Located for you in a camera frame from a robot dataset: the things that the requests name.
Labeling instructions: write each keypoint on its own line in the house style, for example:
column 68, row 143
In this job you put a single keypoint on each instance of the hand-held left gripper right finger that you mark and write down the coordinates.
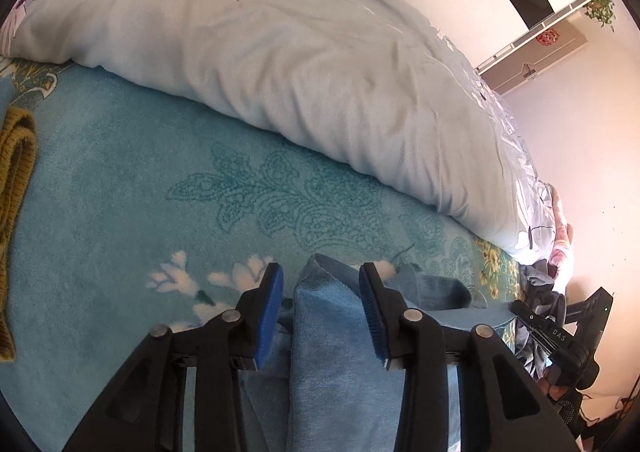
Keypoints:
column 372, row 317

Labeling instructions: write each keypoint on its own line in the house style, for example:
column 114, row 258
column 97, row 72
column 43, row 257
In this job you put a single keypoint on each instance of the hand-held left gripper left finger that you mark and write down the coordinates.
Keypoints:
column 270, row 312

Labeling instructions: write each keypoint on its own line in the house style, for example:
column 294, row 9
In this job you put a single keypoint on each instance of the grey fleece garment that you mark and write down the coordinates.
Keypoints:
column 537, row 289

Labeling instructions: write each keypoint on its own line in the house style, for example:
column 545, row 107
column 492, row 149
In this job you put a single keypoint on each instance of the light blue shirt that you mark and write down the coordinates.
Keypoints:
column 340, row 382

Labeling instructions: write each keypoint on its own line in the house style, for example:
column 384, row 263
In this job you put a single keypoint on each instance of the person's right hand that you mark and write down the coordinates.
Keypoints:
column 552, row 379

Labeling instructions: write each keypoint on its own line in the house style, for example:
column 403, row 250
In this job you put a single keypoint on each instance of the teal floral blanket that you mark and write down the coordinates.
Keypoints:
column 125, row 212

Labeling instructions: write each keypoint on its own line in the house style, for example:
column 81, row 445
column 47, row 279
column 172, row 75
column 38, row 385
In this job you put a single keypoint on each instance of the grey daisy print duvet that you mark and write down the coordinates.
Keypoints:
column 300, row 56

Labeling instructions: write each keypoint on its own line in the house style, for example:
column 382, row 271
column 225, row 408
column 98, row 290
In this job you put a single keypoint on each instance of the room door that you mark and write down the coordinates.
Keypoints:
column 540, row 64

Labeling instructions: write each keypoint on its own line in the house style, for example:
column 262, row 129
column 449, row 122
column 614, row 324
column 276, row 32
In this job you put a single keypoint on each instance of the mustard knit cloth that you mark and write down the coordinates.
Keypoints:
column 17, row 171

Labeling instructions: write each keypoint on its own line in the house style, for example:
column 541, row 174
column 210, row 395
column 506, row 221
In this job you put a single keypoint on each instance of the red door ornament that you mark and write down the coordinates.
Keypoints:
column 547, row 36

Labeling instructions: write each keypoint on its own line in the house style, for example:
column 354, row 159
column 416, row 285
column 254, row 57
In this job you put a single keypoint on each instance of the hanging green plant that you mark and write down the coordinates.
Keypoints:
column 600, row 9

